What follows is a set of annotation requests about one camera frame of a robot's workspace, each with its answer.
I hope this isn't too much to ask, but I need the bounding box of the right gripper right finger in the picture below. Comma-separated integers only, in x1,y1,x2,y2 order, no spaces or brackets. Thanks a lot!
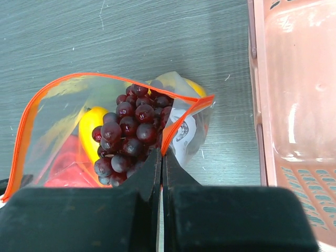
162,151,319,251

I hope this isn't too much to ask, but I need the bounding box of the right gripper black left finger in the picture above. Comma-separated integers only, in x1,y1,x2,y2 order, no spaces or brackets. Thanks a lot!
1,150,162,251

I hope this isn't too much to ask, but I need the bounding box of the watermelon slice toy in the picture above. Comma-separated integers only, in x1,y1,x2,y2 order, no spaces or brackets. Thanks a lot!
44,135,99,187

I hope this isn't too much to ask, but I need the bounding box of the clear zip bag orange zipper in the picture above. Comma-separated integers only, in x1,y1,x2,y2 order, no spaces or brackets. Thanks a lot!
1,72,215,204

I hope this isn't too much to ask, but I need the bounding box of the orange mango toy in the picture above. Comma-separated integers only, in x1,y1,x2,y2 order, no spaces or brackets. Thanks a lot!
78,106,111,187

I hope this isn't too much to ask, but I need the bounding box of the pink plastic basket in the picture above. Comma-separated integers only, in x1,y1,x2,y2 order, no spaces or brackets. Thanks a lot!
247,1,335,251

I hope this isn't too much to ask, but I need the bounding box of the yellow lemon toy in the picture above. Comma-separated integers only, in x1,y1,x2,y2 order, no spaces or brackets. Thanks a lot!
184,78,207,97

